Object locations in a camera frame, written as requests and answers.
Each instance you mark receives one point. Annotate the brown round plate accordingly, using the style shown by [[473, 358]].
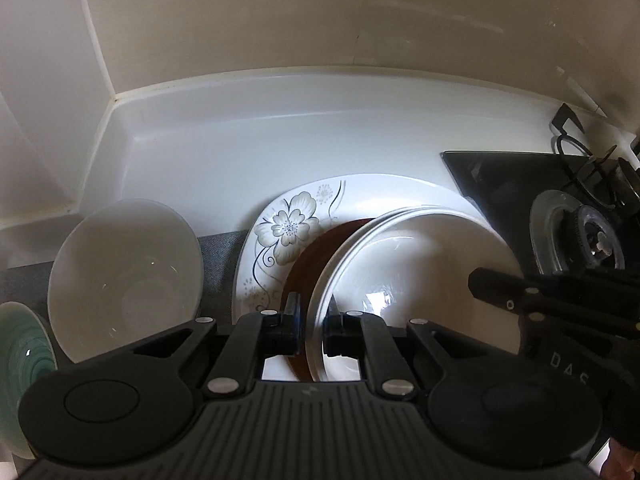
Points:
[[305, 275]]

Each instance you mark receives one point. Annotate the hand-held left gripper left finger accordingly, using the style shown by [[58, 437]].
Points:
[[292, 325]]

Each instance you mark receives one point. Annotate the light blue ribbed bowl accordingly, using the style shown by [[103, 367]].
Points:
[[22, 365]]

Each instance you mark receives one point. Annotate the white bowl blue patterned rim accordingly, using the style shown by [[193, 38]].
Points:
[[125, 280]]

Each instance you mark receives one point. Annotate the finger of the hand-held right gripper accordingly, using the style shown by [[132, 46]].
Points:
[[550, 295]]

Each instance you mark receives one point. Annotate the grey dish mat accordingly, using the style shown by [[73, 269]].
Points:
[[217, 265]]

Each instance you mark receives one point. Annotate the small white square plate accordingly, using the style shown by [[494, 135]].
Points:
[[410, 260]]

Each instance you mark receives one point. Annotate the black glass gas stove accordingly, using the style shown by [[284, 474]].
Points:
[[492, 180]]

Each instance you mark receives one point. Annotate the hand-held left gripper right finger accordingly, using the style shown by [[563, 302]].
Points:
[[332, 332]]

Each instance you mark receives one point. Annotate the round stove burner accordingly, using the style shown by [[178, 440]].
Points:
[[552, 230]]

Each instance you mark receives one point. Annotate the large white floral plate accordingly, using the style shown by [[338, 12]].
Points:
[[280, 232]]

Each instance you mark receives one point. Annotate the black pan support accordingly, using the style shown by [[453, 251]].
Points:
[[567, 141]]

